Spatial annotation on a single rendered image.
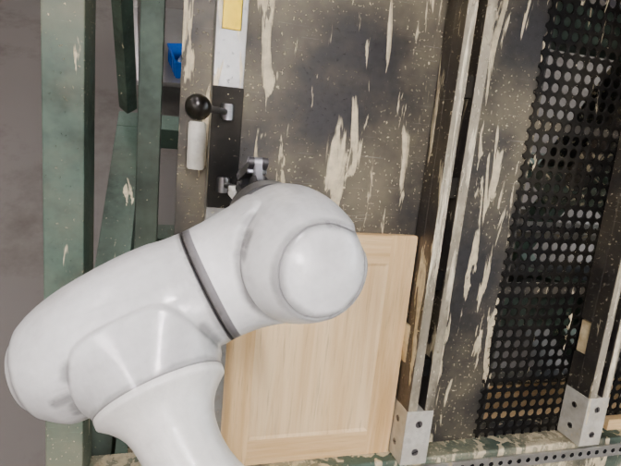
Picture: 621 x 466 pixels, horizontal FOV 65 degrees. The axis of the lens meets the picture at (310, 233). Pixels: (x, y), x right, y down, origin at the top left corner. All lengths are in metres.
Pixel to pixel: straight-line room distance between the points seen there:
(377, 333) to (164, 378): 0.72
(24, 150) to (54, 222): 2.24
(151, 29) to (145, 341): 0.67
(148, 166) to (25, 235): 1.75
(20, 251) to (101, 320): 2.20
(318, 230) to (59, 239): 0.59
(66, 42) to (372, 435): 0.94
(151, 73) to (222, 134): 0.18
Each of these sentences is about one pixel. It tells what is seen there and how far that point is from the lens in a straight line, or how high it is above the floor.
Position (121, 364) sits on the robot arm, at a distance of 0.38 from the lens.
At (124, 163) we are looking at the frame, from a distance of 1.76.
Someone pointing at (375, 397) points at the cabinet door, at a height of 1.00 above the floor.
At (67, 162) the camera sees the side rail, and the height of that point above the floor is 1.39.
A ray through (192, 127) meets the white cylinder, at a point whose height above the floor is 1.43.
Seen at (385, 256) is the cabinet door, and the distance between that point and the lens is 0.99.
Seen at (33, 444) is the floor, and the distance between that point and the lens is 2.11.
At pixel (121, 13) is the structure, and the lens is 1.65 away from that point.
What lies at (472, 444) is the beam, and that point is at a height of 0.89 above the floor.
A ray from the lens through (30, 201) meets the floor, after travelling 2.80.
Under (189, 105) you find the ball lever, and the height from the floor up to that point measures 1.53.
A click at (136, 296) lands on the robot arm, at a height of 1.62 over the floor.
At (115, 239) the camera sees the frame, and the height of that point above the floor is 0.79.
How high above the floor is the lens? 1.94
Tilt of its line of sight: 45 degrees down
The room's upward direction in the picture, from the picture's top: 19 degrees clockwise
